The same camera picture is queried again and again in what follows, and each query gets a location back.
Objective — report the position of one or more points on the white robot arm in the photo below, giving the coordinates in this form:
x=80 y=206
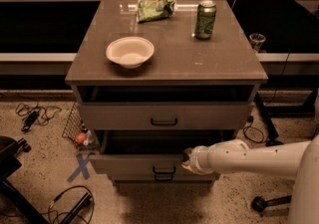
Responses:
x=296 y=161

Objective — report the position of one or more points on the grey drawer cabinet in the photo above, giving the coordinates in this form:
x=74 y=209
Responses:
x=183 y=69

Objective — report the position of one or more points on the grey top drawer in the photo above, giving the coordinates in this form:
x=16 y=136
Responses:
x=147 y=116

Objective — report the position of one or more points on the grey drawer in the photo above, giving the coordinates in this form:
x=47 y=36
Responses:
x=162 y=178
x=147 y=116
x=149 y=151

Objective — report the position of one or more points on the black office chair base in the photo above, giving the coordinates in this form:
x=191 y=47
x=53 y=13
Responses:
x=8 y=165

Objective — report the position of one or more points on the wire basket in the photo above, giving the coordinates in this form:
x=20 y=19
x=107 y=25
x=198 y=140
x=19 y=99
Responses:
x=75 y=125

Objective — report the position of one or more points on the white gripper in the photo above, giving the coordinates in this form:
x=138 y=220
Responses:
x=196 y=160

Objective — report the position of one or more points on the clear plastic cup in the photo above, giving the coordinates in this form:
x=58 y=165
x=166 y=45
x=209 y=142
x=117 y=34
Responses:
x=256 y=40

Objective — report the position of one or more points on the orange ball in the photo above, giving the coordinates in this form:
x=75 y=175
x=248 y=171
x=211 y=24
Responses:
x=80 y=138

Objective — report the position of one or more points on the green chip bag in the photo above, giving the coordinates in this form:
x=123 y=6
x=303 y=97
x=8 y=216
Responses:
x=151 y=10

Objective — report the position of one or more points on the blue tape cross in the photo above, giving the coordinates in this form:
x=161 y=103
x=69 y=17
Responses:
x=82 y=168

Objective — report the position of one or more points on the white paper bowl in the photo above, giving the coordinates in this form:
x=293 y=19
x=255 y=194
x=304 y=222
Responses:
x=130 y=52

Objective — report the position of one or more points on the green soda can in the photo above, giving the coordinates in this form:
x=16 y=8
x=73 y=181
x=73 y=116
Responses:
x=206 y=12

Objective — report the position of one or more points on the grey bottom drawer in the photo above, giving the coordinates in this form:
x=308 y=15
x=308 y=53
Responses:
x=162 y=178

